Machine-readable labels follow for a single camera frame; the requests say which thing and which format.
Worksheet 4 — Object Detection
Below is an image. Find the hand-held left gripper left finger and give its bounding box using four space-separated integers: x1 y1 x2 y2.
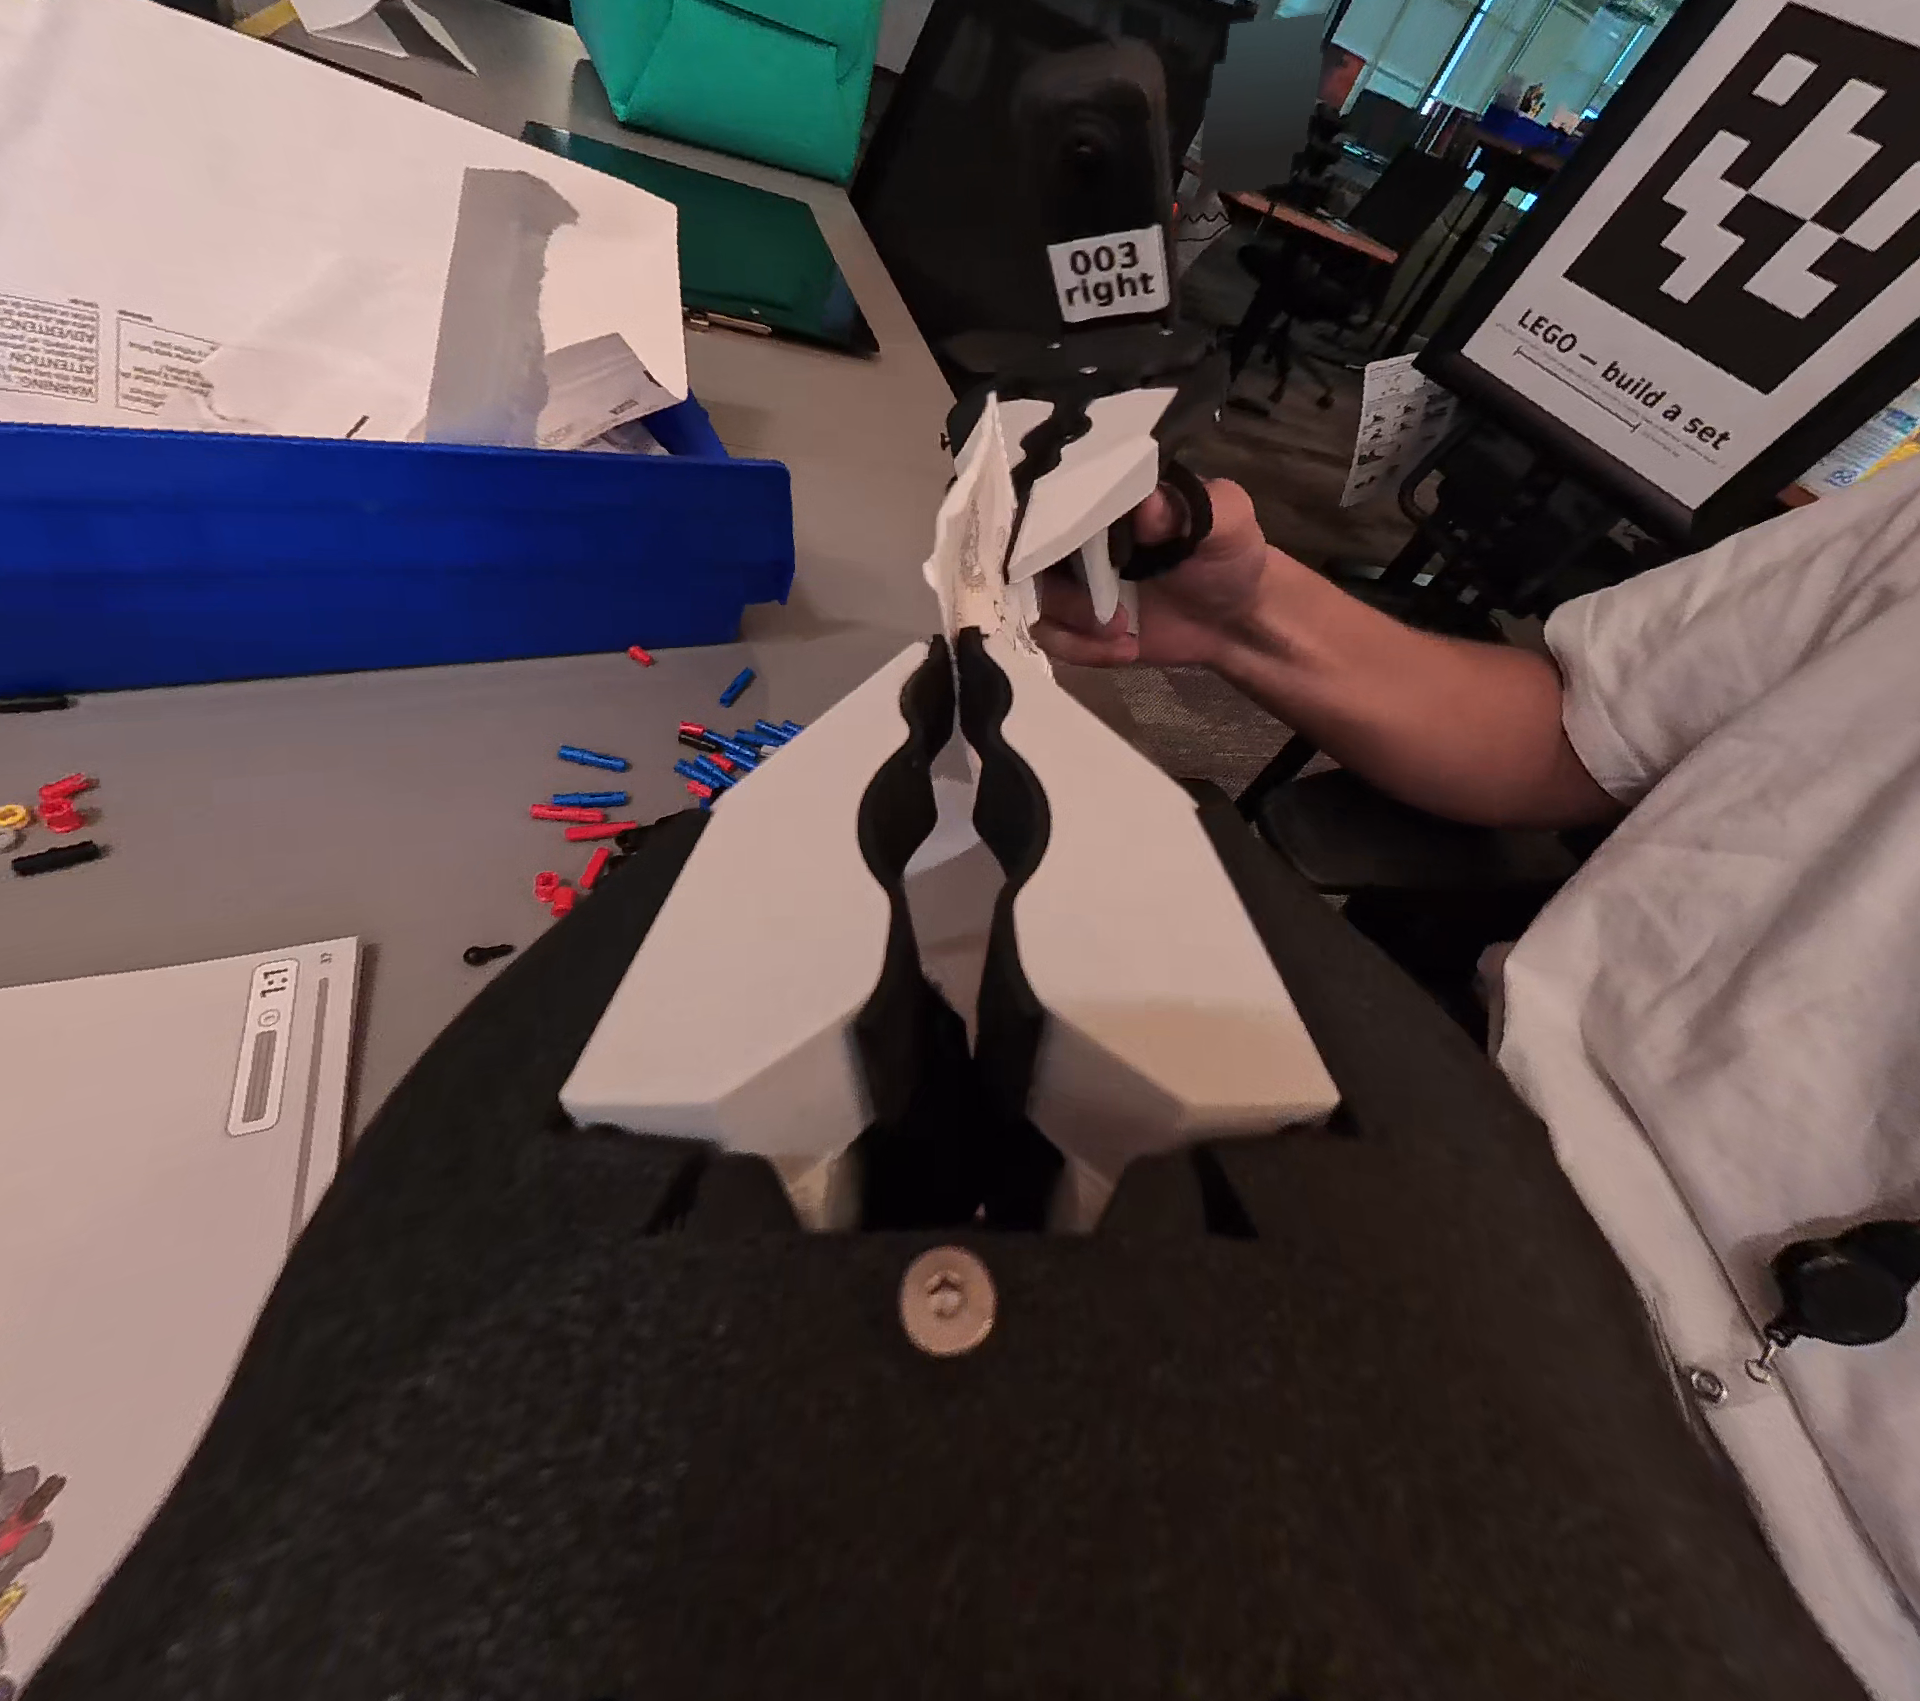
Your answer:
559 639 962 1231

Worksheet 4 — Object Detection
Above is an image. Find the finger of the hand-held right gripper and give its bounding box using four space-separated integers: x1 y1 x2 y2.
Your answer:
1012 383 1182 580
950 392 1032 566

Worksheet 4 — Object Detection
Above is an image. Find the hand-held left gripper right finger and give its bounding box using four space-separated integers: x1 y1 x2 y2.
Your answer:
961 632 1343 1231

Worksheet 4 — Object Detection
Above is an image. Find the small white paper bag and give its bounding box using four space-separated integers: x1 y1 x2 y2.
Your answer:
920 441 1055 682

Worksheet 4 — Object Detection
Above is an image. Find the pile of small lego pins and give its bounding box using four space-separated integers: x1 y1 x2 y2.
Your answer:
526 714 807 899

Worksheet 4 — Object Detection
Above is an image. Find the blue plastic bin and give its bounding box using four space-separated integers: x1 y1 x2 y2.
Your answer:
0 396 792 698

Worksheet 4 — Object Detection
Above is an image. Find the person's right forearm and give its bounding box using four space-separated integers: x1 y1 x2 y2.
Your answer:
1268 545 1629 828

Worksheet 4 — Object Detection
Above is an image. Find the lego instruction booklet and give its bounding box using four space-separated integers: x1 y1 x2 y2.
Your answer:
0 935 362 1643

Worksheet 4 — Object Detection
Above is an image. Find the person's right hand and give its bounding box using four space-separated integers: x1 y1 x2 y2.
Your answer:
1032 477 1311 671

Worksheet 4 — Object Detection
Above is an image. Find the black mesh chair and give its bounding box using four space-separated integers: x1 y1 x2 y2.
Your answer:
853 0 1258 383

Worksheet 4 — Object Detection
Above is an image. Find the wooden background desk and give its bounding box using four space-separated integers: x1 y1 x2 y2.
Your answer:
1268 189 1405 268

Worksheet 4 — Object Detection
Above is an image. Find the black office chair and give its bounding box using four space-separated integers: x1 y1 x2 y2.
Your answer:
1237 230 1354 415

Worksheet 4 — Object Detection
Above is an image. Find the white printed sheet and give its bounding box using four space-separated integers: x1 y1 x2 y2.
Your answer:
1342 355 1459 512

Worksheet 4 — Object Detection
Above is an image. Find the dark green mat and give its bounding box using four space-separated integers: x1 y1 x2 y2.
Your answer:
522 123 879 356

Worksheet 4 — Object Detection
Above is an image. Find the crumpled white paper bag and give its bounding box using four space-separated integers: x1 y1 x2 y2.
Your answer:
538 331 678 453

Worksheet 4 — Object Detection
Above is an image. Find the framed marker sign board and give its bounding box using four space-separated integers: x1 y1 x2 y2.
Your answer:
1418 0 1920 548

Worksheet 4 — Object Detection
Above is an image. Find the large torn white paper bag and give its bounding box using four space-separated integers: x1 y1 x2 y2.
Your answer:
0 0 689 448

